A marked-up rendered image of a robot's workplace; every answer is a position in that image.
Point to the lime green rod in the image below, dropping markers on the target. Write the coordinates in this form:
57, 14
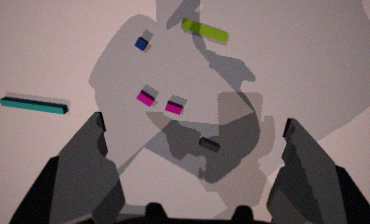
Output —
204, 29

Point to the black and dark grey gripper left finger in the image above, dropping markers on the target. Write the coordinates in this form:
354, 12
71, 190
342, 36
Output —
78, 186

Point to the turquoise rod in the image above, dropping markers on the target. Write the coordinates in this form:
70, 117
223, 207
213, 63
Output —
34, 105

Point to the magenta rectangular block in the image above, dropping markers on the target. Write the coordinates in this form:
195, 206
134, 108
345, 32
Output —
173, 107
145, 98

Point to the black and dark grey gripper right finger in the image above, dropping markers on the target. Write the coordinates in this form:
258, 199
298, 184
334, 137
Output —
311, 188

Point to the small blue block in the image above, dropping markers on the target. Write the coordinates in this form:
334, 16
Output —
141, 43

